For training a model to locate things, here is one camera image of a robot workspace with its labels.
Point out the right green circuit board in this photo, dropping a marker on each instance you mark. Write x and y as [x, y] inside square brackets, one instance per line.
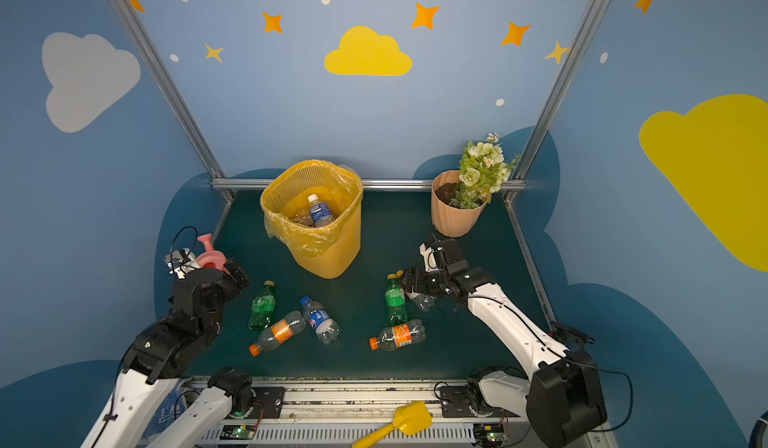
[489, 436]

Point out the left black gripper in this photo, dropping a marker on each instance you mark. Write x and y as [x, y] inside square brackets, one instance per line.
[228, 274]

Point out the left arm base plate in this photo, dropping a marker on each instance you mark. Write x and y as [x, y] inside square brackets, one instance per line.
[261, 403]

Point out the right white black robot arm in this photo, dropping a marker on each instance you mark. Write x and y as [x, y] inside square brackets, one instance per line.
[561, 396]

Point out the clear bottle orange label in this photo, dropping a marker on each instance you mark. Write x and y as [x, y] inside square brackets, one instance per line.
[280, 332]
[392, 338]

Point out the yellow plastic bin liner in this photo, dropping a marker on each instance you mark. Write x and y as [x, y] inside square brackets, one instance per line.
[340, 187]

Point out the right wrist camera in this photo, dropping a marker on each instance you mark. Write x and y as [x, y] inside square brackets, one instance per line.
[428, 251]

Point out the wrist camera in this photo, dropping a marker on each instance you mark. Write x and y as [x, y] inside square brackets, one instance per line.
[428, 251]
[181, 262]

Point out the left green circuit board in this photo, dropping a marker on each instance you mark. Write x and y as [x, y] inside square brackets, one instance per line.
[238, 432]

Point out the yellow toy shovel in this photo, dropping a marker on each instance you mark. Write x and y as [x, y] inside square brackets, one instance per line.
[408, 419]

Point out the pink watering can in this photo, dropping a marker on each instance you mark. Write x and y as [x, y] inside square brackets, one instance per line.
[211, 257]

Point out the green bottle yellow cap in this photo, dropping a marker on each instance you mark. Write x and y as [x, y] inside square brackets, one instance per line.
[395, 301]

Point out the water bottle blue label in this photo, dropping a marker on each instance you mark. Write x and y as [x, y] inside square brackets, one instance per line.
[320, 212]

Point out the blue dotted work glove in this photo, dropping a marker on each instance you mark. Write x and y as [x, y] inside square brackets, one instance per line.
[168, 411]

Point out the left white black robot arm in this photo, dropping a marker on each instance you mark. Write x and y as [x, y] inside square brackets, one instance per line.
[159, 357]

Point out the ribbed terracotta flower pot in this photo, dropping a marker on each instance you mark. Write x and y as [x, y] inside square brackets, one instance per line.
[450, 221]

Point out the pepsi bottle blue cap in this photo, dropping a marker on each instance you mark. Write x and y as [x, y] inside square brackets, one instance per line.
[316, 316]

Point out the clear bottle pink label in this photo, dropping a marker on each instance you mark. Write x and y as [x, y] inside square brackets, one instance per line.
[422, 301]

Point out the clear bottle white cap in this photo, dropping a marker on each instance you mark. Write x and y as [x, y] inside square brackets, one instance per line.
[302, 217]

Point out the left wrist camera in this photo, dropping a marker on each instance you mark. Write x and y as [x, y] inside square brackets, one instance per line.
[181, 262]

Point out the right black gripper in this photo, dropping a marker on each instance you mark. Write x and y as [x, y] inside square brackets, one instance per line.
[424, 283]

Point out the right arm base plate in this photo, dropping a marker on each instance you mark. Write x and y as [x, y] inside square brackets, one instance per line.
[459, 401]

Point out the yellow mesh waste bin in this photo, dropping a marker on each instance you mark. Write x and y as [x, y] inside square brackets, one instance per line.
[335, 261]

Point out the green circuit board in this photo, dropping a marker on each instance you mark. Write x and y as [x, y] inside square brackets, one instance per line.
[238, 432]
[489, 436]

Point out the white green artificial flowers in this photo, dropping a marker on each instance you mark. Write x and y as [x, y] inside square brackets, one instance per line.
[483, 169]

